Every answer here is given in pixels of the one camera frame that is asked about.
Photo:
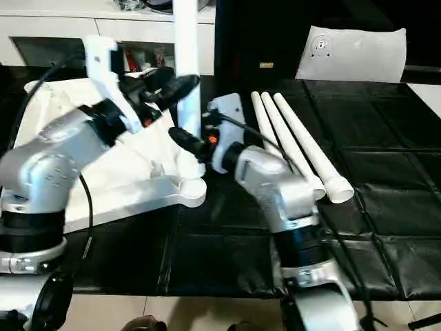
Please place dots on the white bag with round fitting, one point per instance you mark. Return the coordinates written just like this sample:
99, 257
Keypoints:
361, 55

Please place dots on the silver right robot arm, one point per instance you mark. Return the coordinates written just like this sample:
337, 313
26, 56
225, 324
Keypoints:
275, 186

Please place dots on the white plastic table leg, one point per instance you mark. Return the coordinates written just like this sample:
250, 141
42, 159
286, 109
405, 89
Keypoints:
310, 145
279, 127
186, 41
262, 117

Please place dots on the dark robot foot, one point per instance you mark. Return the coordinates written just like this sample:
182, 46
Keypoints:
244, 327
146, 324

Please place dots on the dark robot left foot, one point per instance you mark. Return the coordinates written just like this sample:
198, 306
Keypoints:
146, 324

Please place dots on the black tangled items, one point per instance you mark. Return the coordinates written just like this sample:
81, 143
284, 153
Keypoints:
129, 4

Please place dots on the black metal stand leg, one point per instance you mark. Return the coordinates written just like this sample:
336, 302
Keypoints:
425, 320

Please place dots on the black box with gold label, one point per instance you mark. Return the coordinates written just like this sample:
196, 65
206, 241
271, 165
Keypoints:
262, 31

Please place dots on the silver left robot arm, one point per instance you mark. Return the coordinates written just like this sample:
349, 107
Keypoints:
44, 165

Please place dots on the white plastic table top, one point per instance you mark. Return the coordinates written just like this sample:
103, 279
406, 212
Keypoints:
138, 193

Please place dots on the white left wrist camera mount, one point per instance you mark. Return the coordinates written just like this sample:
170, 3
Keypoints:
103, 69

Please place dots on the white glass-door cabinet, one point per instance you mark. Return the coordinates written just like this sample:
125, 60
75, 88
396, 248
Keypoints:
51, 29

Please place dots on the red packet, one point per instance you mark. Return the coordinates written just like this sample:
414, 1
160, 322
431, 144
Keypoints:
129, 60

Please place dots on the dark robot right foot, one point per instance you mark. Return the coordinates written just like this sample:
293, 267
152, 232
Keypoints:
244, 327

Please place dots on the black table mat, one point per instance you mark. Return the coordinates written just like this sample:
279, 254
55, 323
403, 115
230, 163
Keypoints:
224, 258

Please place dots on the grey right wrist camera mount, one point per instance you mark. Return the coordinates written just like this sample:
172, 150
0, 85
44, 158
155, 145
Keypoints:
229, 113

